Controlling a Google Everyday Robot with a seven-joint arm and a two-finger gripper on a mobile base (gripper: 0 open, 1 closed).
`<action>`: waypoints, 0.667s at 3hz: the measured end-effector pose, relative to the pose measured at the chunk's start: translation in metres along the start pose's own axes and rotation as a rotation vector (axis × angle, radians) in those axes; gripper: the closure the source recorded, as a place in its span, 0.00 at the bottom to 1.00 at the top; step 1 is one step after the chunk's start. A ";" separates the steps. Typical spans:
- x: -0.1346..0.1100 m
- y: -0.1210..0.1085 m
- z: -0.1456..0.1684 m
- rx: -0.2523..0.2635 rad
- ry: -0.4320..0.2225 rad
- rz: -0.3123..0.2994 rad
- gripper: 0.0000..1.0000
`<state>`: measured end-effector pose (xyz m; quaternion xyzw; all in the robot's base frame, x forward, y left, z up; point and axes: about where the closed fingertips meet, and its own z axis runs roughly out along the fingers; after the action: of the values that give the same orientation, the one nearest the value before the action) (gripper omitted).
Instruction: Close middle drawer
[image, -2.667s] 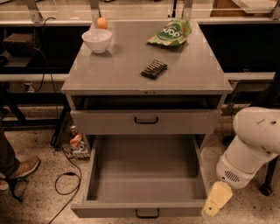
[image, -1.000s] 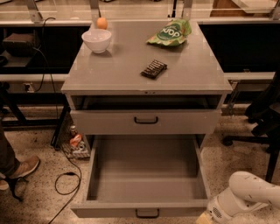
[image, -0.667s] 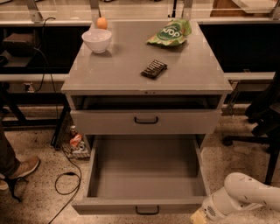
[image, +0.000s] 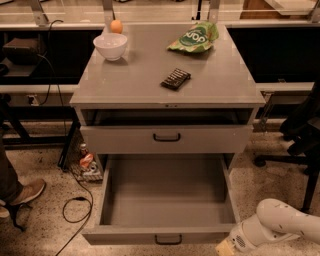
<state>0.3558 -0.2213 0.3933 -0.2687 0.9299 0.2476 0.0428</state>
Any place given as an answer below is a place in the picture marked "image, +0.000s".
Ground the grey drawer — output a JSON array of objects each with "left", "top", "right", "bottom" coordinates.
[
  {"left": 83, "top": 154, "right": 239, "bottom": 246},
  {"left": 81, "top": 109, "right": 253, "bottom": 154}
]

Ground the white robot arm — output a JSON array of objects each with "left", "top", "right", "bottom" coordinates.
[{"left": 215, "top": 198, "right": 320, "bottom": 256}]

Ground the grey top drawer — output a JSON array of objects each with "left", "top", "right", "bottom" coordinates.
[{"left": 81, "top": 109, "right": 253, "bottom": 154}]

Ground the grey drawer cabinet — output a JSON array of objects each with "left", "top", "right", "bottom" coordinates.
[{"left": 69, "top": 22, "right": 267, "bottom": 158}]

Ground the black office chair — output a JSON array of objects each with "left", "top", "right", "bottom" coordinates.
[{"left": 254, "top": 80, "right": 320, "bottom": 213}]

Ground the red bottle on floor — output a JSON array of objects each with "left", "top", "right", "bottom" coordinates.
[{"left": 79, "top": 143, "right": 94, "bottom": 170}]

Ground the dark snack bar package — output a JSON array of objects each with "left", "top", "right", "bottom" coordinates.
[{"left": 160, "top": 68, "right": 191, "bottom": 91}]

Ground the brown shoe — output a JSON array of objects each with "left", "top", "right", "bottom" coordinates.
[{"left": 11, "top": 179, "right": 46, "bottom": 205}]

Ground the green chip bag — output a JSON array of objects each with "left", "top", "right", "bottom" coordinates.
[{"left": 167, "top": 21, "right": 219, "bottom": 53}]

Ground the black stool leg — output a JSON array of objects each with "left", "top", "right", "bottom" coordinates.
[{"left": 4, "top": 203, "right": 32, "bottom": 232}]

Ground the dark trouser leg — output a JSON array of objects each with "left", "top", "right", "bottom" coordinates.
[{"left": 0, "top": 137, "right": 23, "bottom": 203}]

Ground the white bowl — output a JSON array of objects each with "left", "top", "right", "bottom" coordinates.
[{"left": 93, "top": 33, "right": 128, "bottom": 61}]

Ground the orange fruit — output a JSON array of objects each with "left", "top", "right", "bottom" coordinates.
[{"left": 110, "top": 20, "right": 123, "bottom": 34}]

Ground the dark box on shelf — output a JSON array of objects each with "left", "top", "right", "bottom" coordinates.
[{"left": 2, "top": 38, "right": 46, "bottom": 65}]

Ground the black floor cable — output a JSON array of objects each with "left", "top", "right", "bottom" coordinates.
[{"left": 36, "top": 19, "right": 95, "bottom": 256}]

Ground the wire basket on floor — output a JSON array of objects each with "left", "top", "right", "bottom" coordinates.
[{"left": 67, "top": 130, "right": 102, "bottom": 182}]

